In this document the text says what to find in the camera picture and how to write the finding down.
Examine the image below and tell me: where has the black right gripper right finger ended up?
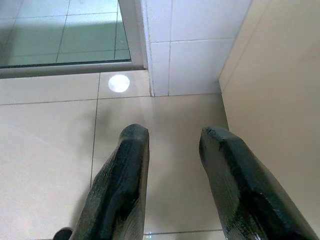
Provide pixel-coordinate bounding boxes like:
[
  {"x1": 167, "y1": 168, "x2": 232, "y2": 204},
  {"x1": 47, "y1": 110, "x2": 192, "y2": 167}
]
[{"x1": 199, "y1": 126, "x2": 312, "y2": 240}]

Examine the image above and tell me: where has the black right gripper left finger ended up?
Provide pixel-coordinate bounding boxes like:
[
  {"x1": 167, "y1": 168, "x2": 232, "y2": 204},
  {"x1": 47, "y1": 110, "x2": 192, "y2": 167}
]
[{"x1": 72, "y1": 122, "x2": 151, "y2": 240}]

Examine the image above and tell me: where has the beige cabinet side panel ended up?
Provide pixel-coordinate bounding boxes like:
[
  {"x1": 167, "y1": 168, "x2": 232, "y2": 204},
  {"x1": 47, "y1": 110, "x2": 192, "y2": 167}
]
[{"x1": 218, "y1": 0, "x2": 320, "y2": 240}]

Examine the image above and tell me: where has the grey framed glass door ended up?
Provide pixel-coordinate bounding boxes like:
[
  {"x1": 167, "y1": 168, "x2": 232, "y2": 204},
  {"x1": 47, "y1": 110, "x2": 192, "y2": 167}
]
[{"x1": 0, "y1": 0, "x2": 151, "y2": 80}]

